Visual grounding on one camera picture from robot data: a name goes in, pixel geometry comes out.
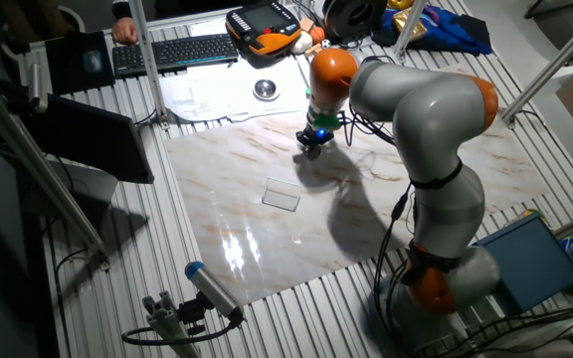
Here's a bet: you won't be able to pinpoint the black filament spool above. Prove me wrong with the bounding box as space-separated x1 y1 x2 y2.
322 0 389 42

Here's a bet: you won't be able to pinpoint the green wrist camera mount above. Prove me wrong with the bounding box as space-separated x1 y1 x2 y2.
305 88 343 132

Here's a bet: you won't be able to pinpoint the black computer keyboard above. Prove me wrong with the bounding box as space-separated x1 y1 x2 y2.
111 33 241 80

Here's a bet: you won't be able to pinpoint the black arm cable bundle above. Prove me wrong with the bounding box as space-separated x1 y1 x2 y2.
338 54 417 344

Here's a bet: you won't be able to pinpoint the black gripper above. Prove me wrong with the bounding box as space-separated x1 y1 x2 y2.
295 125 335 160

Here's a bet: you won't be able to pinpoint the silver camera with blue cap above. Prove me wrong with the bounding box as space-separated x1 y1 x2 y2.
184 261 246 324

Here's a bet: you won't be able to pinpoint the printed white paper sheet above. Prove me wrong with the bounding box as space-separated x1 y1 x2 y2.
226 55 318 124
158 73 248 124

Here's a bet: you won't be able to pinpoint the person's bare hand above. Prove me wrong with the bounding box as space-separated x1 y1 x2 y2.
110 16 139 46

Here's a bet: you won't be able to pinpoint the aluminium frame post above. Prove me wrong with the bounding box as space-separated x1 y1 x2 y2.
127 0 171 130
393 0 428 64
498 2 573 129

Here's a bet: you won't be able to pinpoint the grey computer mouse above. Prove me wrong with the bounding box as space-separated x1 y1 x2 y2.
83 49 103 75

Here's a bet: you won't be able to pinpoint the black floor cables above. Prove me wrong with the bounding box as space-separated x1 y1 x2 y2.
405 303 573 358

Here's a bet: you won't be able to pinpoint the black camera cable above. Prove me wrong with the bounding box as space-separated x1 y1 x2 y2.
120 317 243 347

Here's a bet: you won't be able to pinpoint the white egg-shaped toy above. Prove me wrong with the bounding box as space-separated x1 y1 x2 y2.
289 30 314 55

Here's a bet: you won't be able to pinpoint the clear rectangular plastic goal marker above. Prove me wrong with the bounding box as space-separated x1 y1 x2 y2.
261 177 302 213

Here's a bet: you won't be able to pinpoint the silver camera on beam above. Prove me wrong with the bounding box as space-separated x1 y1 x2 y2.
27 62 49 114

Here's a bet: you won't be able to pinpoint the aluminium camera mount profile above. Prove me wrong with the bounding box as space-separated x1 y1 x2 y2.
141 290 203 358

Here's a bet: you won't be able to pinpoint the blue cloth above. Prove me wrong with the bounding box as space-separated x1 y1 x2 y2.
370 4 493 56

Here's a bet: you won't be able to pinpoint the black flat monitor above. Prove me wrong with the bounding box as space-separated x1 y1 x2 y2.
20 92 155 185

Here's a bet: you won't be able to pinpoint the orange and black teach pendant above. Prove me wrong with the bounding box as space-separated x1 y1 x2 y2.
225 0 302 57

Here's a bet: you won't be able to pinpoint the dark sleeved forearm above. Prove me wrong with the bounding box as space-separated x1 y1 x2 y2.
111 0 133 21

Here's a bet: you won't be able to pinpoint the blue box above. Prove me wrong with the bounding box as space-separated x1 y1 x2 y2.
473 211 573 314

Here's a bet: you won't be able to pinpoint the white marble pattern mat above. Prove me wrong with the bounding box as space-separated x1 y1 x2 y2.
164 63 551 305

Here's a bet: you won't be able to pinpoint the black mouse pad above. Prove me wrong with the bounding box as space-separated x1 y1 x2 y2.
45 30 116 96

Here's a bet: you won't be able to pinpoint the long slanted aluminium beam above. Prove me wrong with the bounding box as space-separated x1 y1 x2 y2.
0 69 111 272

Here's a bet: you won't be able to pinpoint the gold foil object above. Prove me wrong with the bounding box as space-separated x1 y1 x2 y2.
391 7 428 42

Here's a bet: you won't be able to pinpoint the wide-rimmed steel bowl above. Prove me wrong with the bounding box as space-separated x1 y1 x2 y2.
252 78 282 102

